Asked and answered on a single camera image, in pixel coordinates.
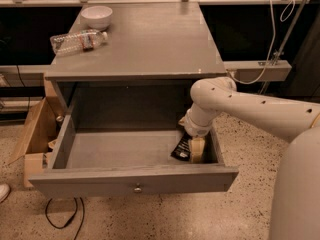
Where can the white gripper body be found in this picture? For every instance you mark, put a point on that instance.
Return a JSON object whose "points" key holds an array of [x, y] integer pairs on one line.
{"points": [[198, 128]]}

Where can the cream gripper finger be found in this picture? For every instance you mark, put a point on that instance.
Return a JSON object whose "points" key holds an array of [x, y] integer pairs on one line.
{"points": [[196, 146]]}

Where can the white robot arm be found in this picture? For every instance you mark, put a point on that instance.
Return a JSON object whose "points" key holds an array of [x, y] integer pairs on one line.
{"points": [[295, 213]]}

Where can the grey open top drawer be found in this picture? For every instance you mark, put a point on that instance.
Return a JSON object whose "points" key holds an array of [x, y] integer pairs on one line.
{"points": [[95, 156]]}

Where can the round metal drawer knob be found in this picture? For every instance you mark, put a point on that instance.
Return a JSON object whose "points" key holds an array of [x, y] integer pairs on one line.
{"points": [[137, 188]]}

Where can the grey wooden cabinet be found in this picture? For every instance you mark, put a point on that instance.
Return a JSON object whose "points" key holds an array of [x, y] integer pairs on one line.
{"points": [[153, 54]]}

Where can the white ceramic bowl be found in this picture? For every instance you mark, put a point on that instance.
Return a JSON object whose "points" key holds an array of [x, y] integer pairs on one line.
{"points": [[97, 17]]}

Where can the clear plastic water bottle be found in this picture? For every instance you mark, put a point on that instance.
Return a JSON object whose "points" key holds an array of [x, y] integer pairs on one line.
{"points": [[76, 42]]}

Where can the brown cardboard box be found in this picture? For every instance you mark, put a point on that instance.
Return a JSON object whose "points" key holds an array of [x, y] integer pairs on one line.
{"points": [[39, 130]]}

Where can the white shoe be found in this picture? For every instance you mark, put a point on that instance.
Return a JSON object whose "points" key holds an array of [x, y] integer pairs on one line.
{"points": [[4, 191]]}

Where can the grey wall rail beam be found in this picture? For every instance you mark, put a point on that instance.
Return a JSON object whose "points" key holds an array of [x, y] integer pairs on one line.
{"points": [[245, 71]]}

